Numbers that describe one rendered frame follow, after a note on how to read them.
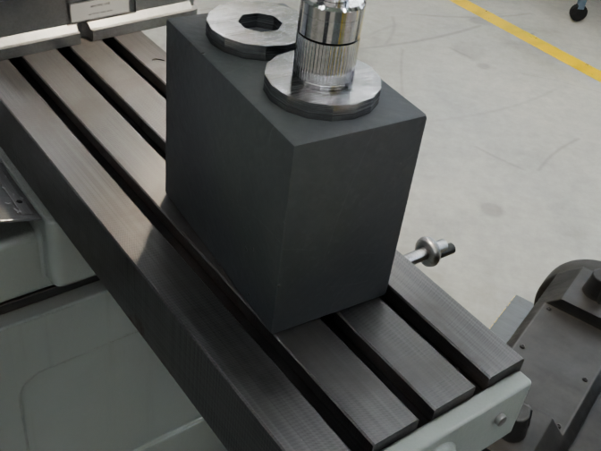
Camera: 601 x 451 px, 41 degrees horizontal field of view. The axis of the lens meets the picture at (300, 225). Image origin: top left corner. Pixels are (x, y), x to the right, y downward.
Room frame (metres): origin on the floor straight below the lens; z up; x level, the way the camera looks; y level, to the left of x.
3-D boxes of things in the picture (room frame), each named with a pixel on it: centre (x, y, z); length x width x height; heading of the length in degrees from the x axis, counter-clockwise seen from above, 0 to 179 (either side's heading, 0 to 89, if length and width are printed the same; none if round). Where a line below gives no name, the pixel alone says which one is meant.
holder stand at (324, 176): (0.60, 0.03, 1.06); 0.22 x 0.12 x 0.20; 36
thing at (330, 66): (0.56, 0.00, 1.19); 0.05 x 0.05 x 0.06
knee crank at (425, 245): (1.12, -0.20, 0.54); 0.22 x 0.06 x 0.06; 131
